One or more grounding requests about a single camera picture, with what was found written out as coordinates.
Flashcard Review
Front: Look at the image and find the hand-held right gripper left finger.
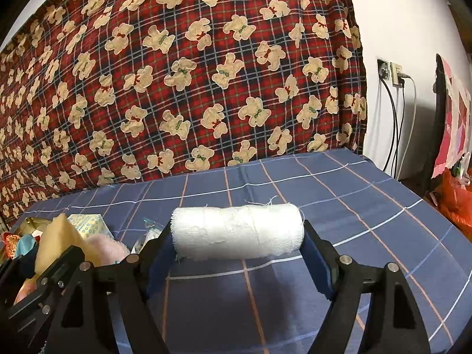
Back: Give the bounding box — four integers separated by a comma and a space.
46, 219, 176, 354

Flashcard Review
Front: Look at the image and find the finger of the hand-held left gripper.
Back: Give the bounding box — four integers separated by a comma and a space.
5, 245, 86, 323

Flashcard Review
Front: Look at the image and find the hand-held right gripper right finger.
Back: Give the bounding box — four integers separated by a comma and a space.
301, 220, 433, 354

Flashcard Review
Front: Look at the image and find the yellow sponge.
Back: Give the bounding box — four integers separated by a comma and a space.
34, 213, 87, 274

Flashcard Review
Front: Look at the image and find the gold tin box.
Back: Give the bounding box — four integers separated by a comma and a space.
0, 217, 50, 266

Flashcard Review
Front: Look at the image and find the white gauze roll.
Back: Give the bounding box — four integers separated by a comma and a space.
171, 203, 306, 261

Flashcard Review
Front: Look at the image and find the clear plastic packet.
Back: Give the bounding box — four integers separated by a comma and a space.
131, 217, 165, 255

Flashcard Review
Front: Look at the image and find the teal cloth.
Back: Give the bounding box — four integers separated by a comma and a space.
15, 236, 38, 258

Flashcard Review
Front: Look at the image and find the pink fluffy cloth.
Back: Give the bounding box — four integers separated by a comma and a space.
83, 237, 130, 268

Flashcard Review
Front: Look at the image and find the red patterned pouch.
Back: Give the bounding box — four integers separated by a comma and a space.
2, 232, 19, 259

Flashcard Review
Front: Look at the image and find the blue dotted tissue pack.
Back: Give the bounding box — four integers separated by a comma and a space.
68, 214, 111, 244

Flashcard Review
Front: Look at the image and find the blue checked sheet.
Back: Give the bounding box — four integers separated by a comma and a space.
7, 147, 467, 354

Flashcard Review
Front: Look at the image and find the orange plastic bag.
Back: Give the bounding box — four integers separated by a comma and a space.
433, 169, 472, 241

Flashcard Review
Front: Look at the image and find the red plaid teddy blanket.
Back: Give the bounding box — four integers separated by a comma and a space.
0, 0, 368, 225

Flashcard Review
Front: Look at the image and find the pink patterned cloth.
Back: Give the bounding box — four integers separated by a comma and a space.
433, 57, 472, 178

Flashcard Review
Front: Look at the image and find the black cable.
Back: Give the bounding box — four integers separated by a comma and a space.
381, 77, 399, 176
397, 84, 406, 178

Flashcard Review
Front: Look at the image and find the white cable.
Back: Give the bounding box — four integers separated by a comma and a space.
399, 75, 418, 178

